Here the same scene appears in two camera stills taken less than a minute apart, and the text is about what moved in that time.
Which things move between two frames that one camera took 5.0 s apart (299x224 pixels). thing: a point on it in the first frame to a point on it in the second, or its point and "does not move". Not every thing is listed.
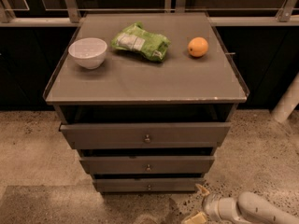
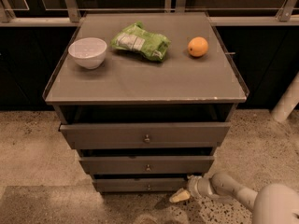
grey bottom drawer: x=148 y=185 does not move
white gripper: x=209 y=203 to x=195 y=187
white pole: x=288 y=103 does not move
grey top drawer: x=145 y=135 does not move
